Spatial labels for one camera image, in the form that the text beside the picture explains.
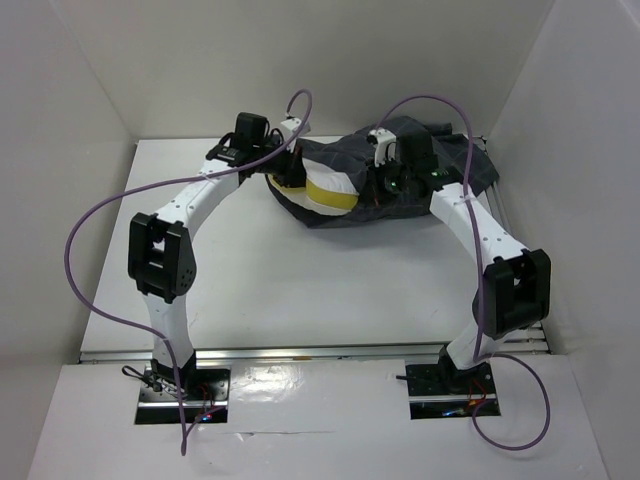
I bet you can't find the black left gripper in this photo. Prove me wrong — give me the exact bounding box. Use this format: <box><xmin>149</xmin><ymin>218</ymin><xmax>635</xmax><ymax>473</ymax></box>
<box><xmin>251</xmin><ymin>138</ymin><xmax>312</xmax><ymax>188</ymax></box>

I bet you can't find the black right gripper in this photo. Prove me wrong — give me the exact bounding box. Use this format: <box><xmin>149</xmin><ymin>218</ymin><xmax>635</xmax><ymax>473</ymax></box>
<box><xmin>360</xmin><ymin>154</ymin><xmax>414</xmax><ymax>206</ymax></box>

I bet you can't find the white pillow with yellow edge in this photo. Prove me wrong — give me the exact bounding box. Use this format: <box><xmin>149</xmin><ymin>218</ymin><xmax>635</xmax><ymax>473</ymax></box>
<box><xmin>267</xmin><ymin>158</ymin><xmax>359</xmax><ymax>216</ymax></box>

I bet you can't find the dark grey checked pillowcase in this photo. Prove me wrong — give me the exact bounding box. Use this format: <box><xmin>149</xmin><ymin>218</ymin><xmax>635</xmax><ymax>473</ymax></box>
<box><xmin>265</xmin><ymin>116</ymin><xmax>499</xmax><ymax>228</ymax></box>

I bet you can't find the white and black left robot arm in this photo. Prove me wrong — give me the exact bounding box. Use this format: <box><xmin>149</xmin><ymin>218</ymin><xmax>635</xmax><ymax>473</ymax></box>
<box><xmin>128</xmin><ymin>112</ymin><xmax>310</xmax><ymax>399</ymax></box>

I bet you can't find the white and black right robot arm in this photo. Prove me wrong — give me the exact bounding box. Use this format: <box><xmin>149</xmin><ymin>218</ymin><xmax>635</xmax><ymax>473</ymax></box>
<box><xmin>367</xmin><ymin>128</ymin><xmax>551</xmax><ymax>394</ymax></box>

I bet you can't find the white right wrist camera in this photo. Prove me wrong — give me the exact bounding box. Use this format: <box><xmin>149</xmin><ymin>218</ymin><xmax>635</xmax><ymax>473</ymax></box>
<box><xmin>367</xmin><ymin>128</ymin><xmax>397</xmax><ymax>168</ymax></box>

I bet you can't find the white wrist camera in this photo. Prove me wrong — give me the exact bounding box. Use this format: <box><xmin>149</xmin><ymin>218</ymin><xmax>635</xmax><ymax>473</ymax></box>
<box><xmin>367</xmin><ymin>128</ymin><xmax>397</xmax><ymax>168</ymax></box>
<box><xmin>278</xmin><ymin>117</ymin><xmax>310</xmax><ymax>140</ymax></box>

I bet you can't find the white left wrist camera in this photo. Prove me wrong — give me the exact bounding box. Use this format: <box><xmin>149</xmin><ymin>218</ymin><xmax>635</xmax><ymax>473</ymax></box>
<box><xmin>278</xmin><ymin>117</ymin><xmax>310</xmax><ymax>140</ymax></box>

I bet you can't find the aluminium frame rail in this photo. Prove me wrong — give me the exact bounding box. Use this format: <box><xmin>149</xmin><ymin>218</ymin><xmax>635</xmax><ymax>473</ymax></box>
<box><xmin>77</xmin><ymin>134</ymin><xmax>551</xmax><ymax>364</ymax></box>

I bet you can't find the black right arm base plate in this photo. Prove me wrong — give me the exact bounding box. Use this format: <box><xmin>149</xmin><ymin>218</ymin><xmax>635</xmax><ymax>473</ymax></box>
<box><xmin>395</xmin><ymin>363</ymin><xmax>501</xmax><ymax>420</ymax></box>

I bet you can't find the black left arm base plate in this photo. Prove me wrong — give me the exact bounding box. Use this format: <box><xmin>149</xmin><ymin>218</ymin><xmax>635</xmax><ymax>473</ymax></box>
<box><xmin>121</xmin><ymin>365</ymin><xmax>231</xmax><ymax>425</ymax></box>

